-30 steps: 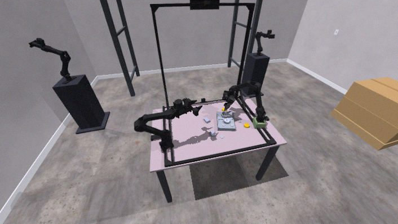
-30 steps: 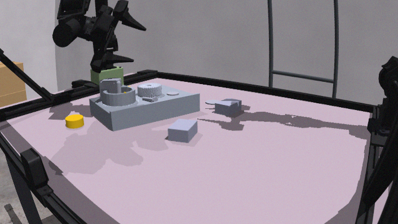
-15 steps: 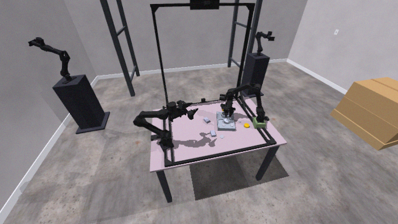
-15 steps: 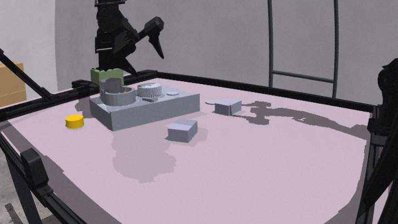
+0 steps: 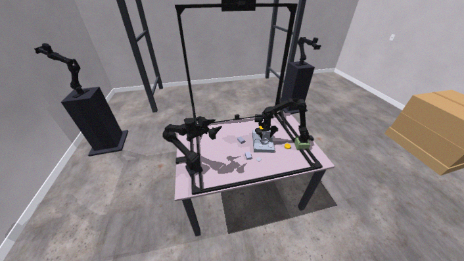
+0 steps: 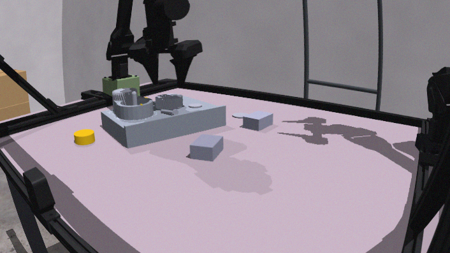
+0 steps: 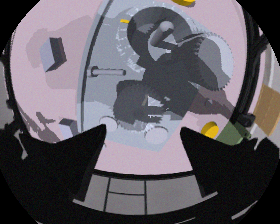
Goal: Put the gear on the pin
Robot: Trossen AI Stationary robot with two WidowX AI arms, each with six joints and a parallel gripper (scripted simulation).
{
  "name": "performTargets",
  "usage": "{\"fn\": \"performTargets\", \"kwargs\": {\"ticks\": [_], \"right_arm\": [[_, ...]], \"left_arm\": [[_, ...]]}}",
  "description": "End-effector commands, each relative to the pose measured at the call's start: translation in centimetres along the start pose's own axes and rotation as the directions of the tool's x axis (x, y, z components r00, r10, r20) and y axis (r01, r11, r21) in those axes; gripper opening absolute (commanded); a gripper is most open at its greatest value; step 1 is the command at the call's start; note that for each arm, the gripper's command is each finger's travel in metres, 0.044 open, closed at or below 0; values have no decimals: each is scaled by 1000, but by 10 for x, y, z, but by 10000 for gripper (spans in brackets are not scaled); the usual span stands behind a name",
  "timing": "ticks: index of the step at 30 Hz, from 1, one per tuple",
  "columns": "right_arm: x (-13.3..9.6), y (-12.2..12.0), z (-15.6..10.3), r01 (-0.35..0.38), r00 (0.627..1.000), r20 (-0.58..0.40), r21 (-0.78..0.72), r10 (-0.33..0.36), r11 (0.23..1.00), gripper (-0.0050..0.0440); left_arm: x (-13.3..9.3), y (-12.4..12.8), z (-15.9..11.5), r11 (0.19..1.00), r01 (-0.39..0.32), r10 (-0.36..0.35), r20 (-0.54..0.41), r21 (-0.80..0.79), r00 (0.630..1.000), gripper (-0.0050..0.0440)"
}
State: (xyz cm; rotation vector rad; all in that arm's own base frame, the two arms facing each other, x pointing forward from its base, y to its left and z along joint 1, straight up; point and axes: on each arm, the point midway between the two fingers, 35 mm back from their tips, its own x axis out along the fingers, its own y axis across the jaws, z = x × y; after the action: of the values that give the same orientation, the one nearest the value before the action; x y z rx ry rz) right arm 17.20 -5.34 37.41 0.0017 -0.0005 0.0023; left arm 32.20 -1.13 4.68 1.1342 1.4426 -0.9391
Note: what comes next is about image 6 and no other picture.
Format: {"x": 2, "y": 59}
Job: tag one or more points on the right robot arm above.
{"x": 438, "y": 93}

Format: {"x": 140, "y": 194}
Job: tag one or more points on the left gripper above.
{"x": 182, "y": 51}

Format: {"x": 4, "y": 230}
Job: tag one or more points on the yellow short cylinder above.
{"x": 84, "y": 137}

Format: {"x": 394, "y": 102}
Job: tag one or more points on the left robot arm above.
{"x": 122, "y": 39}

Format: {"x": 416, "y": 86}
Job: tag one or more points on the grey toothed gear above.
{"x": 169, "y": 101}

